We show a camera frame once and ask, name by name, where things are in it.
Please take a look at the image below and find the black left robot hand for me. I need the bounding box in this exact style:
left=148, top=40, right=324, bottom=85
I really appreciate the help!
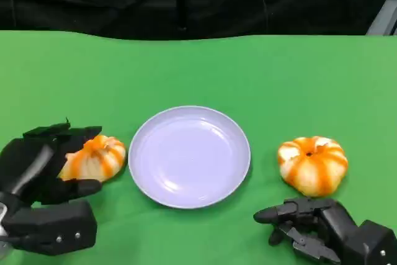
left=0, top=117, right=103, bottom=207

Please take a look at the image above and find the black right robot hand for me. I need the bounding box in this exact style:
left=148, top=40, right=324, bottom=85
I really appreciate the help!
left=253, top=197, right=368, bottom=265

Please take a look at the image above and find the lilac plate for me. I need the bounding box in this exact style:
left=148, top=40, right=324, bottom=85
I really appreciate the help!
left=128, top=105, right=251, bottom=209

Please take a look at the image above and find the green table cloth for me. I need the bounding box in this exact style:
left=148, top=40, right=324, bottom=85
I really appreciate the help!
left=0, top=30, right=397, bottom=265

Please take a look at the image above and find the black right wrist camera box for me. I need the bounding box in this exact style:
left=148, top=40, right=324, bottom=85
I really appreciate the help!
left=356, top=220, right=397, bottom=265

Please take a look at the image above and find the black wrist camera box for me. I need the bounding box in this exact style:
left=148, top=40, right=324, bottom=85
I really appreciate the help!
left=356, top=220, right=397, bottom=265
left=0, top=199, right=99, bottom=256

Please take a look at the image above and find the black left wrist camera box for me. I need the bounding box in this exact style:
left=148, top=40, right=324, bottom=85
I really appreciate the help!
left=0, top=199, right=99, bottom=256

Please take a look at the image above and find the grey metal frame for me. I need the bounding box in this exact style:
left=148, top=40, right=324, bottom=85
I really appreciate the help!
left=365, top=0, right=397, bottom=36

